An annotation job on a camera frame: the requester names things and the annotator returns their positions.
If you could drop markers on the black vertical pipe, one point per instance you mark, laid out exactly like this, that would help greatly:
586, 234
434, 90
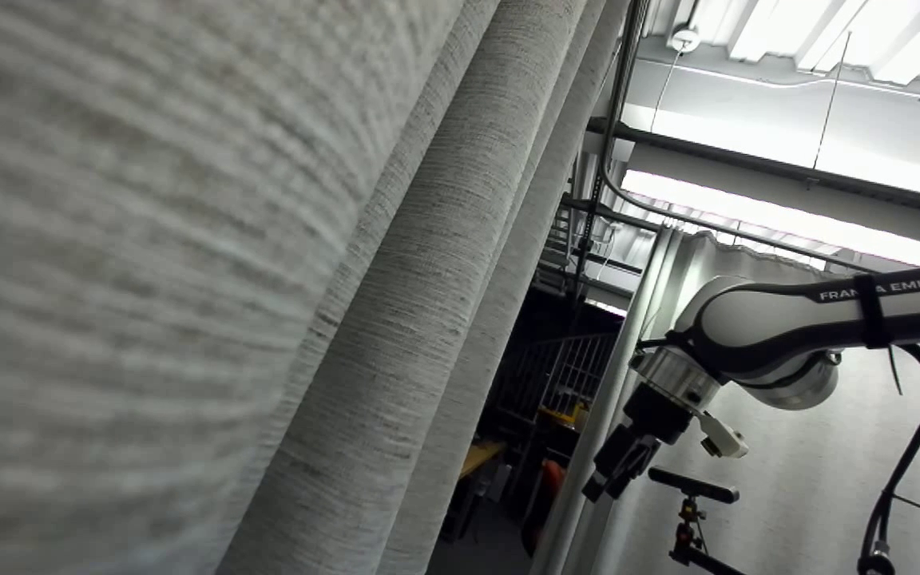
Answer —
605, 162

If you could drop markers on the wooden background table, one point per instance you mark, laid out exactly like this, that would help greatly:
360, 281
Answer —
482, 461

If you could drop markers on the grey woven curtain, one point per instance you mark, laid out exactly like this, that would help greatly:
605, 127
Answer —
215, 289

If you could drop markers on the round ceiling fixture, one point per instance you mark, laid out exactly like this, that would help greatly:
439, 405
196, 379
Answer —
685, 38

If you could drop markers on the long ceiling strip light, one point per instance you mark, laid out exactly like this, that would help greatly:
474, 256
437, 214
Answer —
792, 219

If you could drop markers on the yellow background object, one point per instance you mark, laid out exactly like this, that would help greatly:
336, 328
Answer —
565, 420

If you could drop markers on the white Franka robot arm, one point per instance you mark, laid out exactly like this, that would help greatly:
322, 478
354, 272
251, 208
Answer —
799, 321

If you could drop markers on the red background object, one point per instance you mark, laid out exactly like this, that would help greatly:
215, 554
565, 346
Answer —
552, 484

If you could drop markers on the black camera tripod stand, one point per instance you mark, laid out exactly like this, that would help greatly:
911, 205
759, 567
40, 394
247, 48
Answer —
691, 512

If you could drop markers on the light grey vertical post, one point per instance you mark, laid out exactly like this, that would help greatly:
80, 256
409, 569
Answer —
609, 405

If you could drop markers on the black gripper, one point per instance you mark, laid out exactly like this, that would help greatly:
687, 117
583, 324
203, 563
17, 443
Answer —
655, 414

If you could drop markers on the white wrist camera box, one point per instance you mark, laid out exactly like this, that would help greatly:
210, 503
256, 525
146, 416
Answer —
722, 436

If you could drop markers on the black ceiling beam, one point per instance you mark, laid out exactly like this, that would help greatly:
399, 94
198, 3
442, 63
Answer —
782, 162

